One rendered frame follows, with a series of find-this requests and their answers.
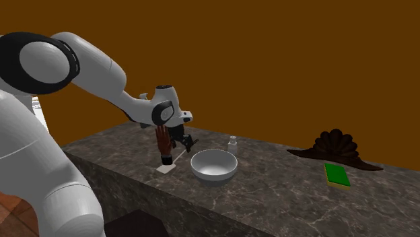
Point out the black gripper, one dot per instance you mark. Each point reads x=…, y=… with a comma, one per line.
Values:
x=176, y=132

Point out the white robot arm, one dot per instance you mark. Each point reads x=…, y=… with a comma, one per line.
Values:
x=39, y=170

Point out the brown hand figure black base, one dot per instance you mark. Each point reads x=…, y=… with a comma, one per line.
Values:
x=163, y=141

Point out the white bowl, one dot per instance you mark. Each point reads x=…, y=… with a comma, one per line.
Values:
x=214, y=167

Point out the white spatula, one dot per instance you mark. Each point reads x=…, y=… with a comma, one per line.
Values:
x=166, y=168

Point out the small clear shaker bottle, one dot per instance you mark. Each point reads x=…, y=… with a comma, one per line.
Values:
x=232, y=146

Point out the dark brown fan-shaped ornament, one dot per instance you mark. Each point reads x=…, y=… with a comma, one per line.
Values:
x=334, y=148

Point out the green and yellow sponge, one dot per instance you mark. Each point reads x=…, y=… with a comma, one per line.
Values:
x=337, y=175

